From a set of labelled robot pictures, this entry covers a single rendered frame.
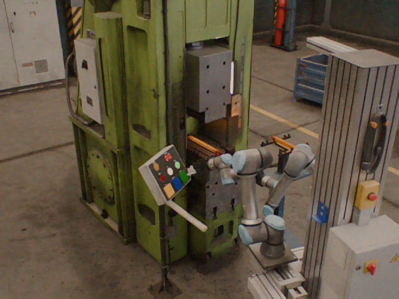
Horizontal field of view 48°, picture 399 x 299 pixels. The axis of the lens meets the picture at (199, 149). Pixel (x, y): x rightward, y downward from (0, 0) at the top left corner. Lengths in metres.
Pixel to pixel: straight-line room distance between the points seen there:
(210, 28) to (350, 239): 1.77
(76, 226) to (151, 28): 2.20
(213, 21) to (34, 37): 5.24
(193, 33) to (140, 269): 1.96
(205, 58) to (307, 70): 4.24
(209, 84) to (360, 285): 1.65
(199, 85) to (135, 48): 0.56
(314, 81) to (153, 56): 4.43
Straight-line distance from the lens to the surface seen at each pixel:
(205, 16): 3.26
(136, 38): 3.35
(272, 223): 2.62
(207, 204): 3.55
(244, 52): 3.57
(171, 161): 3.06
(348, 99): 2.12
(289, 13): 10.50
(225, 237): 3.97
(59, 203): 4.89
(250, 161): 2.49
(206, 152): 3.48
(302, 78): 7.30
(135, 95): 3.49
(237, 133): 3.76
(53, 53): 8.33
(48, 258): 4.18
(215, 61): 3.20
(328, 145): 2.29
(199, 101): 3.19
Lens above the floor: 2.56
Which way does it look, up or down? 27 degrees down
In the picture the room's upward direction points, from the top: straight up
